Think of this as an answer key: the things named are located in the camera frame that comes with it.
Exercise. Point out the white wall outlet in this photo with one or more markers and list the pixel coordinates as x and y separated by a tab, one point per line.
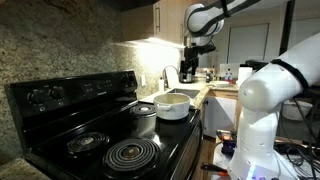
143	80

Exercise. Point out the white plate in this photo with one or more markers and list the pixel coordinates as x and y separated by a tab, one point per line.
220	83

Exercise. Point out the white cooking pot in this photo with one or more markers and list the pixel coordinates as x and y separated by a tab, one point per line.
173	110

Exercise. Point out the white paper towel roll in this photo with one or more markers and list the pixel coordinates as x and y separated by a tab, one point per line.
244	76

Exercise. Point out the soap bottle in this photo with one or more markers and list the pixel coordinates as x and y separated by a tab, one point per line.
161	85

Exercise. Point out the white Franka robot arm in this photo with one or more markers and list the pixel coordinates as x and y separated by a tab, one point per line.
260	133

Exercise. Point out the white bowl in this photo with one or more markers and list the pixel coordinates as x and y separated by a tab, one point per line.
293	111

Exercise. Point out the white cutting board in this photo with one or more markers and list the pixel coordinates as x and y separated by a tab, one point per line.
172	80

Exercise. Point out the black electric stove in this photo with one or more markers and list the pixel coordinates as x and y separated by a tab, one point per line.
100	123

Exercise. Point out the kitchen sink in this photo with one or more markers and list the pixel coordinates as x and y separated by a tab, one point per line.
186	92

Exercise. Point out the black and orange device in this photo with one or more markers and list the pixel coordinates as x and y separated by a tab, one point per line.
226	141

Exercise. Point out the small coil burner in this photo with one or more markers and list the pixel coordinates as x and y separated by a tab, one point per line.
136	110
75	145

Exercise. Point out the light wooden wall cabinet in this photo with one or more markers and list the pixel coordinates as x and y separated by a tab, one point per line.
166	20

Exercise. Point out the large coil burner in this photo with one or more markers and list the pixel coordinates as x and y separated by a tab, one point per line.
115	156

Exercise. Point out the white base cabinet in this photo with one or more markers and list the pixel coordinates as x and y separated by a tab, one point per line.
218	116

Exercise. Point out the black vertical pole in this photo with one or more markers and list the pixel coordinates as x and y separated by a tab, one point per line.
286	26

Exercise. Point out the black stove knob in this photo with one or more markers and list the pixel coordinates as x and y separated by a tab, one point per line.
131	77
57	93
37	97
124	79

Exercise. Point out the curved metal faucet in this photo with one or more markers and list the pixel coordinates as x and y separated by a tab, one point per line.
163	76

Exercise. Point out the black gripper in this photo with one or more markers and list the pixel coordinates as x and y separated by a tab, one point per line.
192	56

